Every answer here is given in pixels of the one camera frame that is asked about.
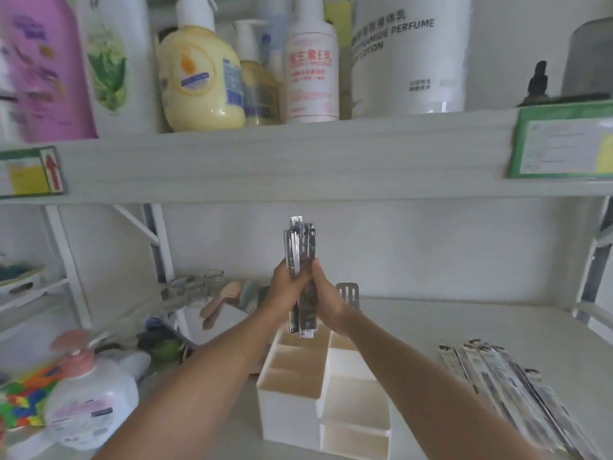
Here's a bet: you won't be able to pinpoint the person's right hand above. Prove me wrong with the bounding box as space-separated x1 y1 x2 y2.
306 258 359 337

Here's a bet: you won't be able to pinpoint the person's left hand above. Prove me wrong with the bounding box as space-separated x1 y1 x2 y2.
262 257 307 327

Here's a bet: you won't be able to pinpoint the bundle of clear tool packets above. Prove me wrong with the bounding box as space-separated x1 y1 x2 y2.
285 216 320 340

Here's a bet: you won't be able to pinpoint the person's left forearm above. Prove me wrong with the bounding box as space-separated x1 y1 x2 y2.
93 309 284 460

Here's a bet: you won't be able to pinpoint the person's right forearm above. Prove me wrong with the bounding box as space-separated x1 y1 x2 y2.
338 311 544 460

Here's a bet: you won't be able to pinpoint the metal slotted spatula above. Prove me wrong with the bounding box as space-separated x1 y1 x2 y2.
336 282 361 313

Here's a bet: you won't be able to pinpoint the wooden hairbrush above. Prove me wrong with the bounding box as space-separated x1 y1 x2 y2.
200 281 243 330

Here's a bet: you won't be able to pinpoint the clear plastic packets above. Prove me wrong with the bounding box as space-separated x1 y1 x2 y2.
160 269 227 304

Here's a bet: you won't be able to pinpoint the white divided organiser box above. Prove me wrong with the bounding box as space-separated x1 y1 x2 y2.
256 325 392 460

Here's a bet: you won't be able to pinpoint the white shelf board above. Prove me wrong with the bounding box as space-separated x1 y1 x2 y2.
0 108 613 206

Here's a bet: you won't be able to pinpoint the green and purple toy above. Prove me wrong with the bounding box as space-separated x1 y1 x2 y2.
136 317 188 365

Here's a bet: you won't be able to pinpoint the small yellow pump bottle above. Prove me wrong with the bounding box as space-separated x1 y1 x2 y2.
234 19 282 126

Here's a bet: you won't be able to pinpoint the white bottle with pink label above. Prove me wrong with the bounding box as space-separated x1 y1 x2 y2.
284 0 340 124

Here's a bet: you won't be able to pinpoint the large yellow pump bottle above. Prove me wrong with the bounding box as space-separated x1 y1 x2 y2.
156 0 247 133

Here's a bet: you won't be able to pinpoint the white side rack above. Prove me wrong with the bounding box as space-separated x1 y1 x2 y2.
0 205 94 341

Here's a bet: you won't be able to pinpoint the white bottle with pink pump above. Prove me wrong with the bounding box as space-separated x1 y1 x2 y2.
44 329 140 451

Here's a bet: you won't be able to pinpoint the pile of long flat packets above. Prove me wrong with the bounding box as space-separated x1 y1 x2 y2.
438 338 605 460

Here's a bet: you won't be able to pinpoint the large white lotion bottle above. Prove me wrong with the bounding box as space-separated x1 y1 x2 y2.
351 0 473 116

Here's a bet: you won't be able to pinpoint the yellow-green bottle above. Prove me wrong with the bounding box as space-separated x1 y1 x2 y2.
324 0 354 121

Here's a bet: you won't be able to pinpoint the blue item in white tray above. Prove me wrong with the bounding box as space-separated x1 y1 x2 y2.
0 264 45 297

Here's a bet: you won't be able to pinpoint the green-framed shelf label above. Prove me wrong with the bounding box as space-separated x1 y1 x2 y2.
507 101 613 180

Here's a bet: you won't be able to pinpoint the white bottle with leaf print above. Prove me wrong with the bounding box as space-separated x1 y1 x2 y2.
64 0 161 136

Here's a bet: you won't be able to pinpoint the shelf label with red arrow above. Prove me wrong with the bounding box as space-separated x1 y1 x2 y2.
0 146 68 199

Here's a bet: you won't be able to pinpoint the colourful plastic toy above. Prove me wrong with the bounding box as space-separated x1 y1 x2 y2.
0 361 65 432

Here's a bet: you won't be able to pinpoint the black dropper bottle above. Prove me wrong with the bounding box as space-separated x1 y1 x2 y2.
527 60 551 107

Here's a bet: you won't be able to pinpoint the pink and purple bottle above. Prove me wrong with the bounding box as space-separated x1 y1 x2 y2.
0 0 99 144

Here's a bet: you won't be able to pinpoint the grey round container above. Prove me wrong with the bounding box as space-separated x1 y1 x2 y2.
560 17 613 98

